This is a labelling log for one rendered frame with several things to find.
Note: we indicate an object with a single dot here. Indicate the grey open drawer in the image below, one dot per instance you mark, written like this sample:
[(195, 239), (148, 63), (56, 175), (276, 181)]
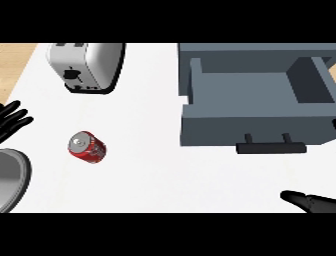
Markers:
[(261, 106)]

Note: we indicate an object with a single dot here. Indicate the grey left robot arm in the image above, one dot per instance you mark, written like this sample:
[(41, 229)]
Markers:
[(1, 181)]

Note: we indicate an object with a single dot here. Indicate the grey drawer cabinet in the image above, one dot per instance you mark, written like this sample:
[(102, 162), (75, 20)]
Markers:
[(269, 53)]

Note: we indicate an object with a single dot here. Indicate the red soda can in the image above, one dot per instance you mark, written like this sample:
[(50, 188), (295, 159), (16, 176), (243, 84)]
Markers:
[(87, 147)]

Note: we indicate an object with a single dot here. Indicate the silver toaster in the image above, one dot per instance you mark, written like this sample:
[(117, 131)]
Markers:
[(87, 66)]

